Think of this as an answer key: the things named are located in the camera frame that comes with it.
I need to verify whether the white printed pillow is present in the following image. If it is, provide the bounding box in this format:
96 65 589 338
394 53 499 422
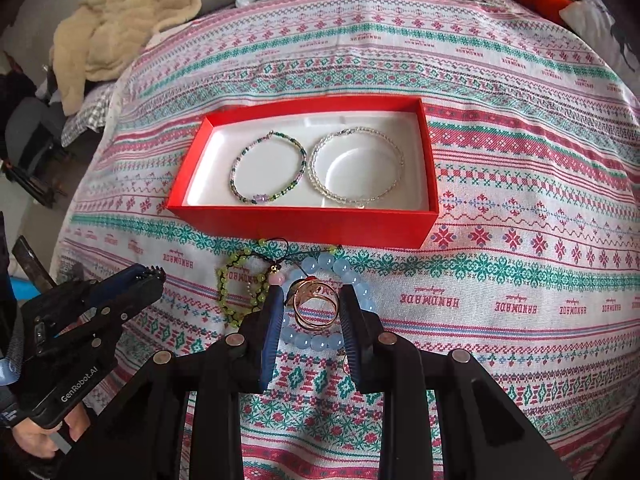
560 0 640 86

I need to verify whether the chunky gold ring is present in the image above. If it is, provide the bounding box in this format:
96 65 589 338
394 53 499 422
285 277 331 311

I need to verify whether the black chair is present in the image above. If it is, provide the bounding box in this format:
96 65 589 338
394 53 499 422
0 67 68 208

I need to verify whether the checkered cloth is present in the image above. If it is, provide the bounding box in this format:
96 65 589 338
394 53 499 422
60 80 123 148

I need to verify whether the beige quilted blanket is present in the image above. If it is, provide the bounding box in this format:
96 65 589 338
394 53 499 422
50 0 203 116

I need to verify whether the yellow-green beaded bracelet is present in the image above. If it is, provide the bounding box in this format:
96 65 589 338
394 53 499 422
216 247 273 318

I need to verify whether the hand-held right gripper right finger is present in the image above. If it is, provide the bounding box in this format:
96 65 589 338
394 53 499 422
339 284 576 480

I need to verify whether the clear beaded bracelet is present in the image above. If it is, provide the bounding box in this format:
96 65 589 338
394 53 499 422
308 126 405 208

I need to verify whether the person's left hand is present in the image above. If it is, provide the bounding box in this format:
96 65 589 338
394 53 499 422
10 400 97 462

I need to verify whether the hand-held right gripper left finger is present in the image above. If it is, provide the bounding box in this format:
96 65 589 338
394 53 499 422
75 284 284 480

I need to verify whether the black cord bracelet pink bead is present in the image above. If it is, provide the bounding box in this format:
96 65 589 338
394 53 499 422
255 239 343 286

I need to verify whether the patterned woven tablecloth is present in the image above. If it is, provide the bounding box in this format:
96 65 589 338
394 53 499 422
52 0 640 480

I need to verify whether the green beaded bracelet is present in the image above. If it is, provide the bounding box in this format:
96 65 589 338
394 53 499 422
230 130 307 206

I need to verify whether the light blue bead bracelet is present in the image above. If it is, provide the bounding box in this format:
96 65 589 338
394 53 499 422
277 252 378 356

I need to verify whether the thin gold ring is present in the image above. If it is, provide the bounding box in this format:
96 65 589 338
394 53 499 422
292 285 342 333

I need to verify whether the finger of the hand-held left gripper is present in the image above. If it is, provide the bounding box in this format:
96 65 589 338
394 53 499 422
87 263 167 293
35 277 166 358

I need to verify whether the small pale bead bracelet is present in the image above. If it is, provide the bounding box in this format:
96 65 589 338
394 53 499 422
244 279 268 307

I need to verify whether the red cardboard box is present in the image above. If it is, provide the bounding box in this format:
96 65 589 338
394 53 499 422
166 95 440 250

